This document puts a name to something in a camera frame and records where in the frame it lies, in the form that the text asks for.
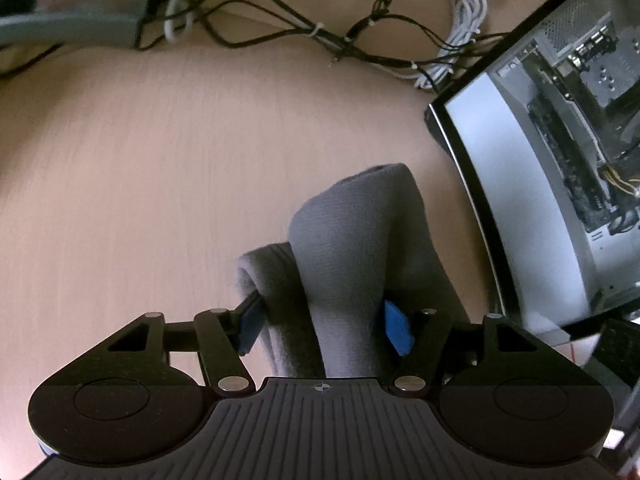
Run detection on grey pants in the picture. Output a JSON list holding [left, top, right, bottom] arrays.
[[235, 162, 473, 382]]

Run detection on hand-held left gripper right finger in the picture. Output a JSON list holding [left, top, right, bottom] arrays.
[[382, 300, 598, 399]]

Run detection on open computer case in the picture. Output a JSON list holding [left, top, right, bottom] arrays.
[[425, 0, 640, 343]]

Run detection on grey curved monitor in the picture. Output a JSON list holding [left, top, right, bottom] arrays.
[[0, 0, 157, 50]]

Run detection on coiled white cable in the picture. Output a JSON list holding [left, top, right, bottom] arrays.
[[399, 0, 489, 92]]

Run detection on black cable bundle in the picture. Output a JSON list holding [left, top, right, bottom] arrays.
[[135, 0, 512, 77]]

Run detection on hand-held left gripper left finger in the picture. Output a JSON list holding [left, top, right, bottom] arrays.
[[47, 292, 264, 400]]

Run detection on black mesh object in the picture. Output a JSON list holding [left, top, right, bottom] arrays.
[[590, 317, 640, 386]]

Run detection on short white cable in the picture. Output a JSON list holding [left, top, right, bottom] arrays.
[[162, 0, 197, 44]]

